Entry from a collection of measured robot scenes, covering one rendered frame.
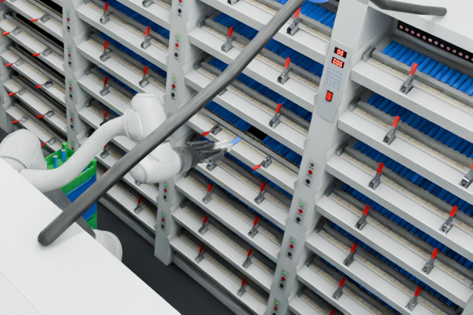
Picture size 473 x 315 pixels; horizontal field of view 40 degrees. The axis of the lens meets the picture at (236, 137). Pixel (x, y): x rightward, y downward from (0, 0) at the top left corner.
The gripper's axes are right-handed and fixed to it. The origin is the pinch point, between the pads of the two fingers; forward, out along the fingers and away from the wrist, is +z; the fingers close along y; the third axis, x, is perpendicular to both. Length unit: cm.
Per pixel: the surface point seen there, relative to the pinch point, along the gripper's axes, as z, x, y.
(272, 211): 22.3, 25.4, -16.3
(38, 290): -125, -43, -64
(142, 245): 35, 99, 53
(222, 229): 34, 57, 10
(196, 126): 15.6, 9.1, 26.2
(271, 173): 16.8, 7.8, -13.2
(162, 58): 12, -10, 50
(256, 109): 15.5, -12.3, 1.3
